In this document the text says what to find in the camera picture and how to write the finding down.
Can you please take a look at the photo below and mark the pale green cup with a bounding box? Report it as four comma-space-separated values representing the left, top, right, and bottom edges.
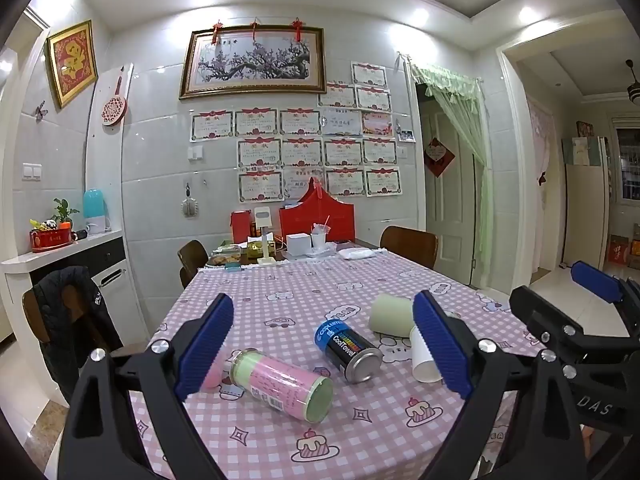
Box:
369, 294, 416, 337

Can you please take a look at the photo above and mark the blue and white kettle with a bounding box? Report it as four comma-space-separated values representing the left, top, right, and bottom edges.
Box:
82, 189, 112, 235

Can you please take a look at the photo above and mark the gold framed red picture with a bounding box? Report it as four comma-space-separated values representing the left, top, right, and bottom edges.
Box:
46, 20, 98, 110

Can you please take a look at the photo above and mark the clear cup with straws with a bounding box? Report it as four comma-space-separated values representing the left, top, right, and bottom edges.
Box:
310, 216, 332, 252

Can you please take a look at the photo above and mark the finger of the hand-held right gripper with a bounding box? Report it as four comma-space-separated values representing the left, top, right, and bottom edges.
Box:
509, 285, 630, 362
570, 260, 640, 321

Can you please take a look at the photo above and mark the framed plum blossom painting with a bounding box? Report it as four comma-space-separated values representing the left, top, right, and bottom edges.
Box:
179, 25, 328, 101

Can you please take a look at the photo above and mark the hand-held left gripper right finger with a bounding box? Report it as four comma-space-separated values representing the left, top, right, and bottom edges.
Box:
411, 290, 586, 480

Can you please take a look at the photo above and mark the small green plant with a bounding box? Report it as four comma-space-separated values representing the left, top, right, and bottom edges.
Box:
51, 198, 80, 228

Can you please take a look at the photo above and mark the pink curtain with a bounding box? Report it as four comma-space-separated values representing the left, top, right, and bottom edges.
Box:
527, 100, 557, 273

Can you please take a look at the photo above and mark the red tin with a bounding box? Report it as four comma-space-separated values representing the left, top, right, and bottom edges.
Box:
230, 211, 252, 241

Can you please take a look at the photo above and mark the red bag on table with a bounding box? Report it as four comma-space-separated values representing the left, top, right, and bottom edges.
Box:
279, 177, 357, 243

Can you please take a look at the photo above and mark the pink and green cylinder can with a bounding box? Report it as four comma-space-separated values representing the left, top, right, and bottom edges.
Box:
220, 347, 335, 423

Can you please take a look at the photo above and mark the green lace curtain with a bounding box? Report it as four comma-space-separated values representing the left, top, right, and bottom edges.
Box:
407, 62, 493, 271

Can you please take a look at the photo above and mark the red diamond door ornament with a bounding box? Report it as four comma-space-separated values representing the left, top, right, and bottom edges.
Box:
424, 137, 456, 178

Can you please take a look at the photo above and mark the pink cup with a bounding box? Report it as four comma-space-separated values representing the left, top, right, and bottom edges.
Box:
202, 352, 236, 391

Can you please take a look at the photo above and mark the black jacket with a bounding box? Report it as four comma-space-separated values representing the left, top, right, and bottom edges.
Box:
32, 266, 125, 406

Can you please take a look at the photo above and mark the white refrigerator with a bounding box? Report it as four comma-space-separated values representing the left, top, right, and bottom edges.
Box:
564, 136, 612, 267

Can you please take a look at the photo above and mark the cardboard box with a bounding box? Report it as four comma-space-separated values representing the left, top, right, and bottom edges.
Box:
606, 235, 635, 265

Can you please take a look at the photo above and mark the pink checked tablecloth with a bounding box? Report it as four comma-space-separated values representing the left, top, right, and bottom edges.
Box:
127, 247, 546, 480

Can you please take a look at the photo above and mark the white phone stand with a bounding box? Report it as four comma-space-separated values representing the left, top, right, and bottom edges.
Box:
252, 207, 277, 265

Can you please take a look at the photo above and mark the round red fan ornament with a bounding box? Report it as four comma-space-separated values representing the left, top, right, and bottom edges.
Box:
101, 67, 129, 131

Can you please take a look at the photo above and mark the white box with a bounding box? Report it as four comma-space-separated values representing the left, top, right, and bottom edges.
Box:
286, 233, 313, 258

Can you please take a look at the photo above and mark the group of wall certificates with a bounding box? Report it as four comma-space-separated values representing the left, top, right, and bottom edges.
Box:
189, 61, 403, 202

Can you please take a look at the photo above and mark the blue and black can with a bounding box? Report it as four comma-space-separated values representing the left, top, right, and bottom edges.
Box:
313, 317, 385, 386

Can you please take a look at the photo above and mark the black pendant lamp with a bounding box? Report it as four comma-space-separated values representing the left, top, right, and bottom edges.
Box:
625, 59, 640, 103

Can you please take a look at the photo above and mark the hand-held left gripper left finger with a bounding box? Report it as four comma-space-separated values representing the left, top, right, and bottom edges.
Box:
59, 293, 236, 480

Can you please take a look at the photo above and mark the brown wooden chair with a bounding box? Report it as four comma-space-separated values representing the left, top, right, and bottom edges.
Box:
176, 239, 210, 290
379, 226, 440, 270
21, 285, 101, 356

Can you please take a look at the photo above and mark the white paper cup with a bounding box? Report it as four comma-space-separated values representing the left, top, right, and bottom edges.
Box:
409, 325, 445, 383

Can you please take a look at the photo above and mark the white side counter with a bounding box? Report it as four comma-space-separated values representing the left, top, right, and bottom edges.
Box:
0, 230, 127, 341

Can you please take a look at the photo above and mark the red basket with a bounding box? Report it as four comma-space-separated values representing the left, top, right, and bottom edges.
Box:
30, 227, 77, 253

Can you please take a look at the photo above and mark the white door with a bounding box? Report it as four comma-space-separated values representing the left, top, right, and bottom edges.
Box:
419, 105, 478, 283

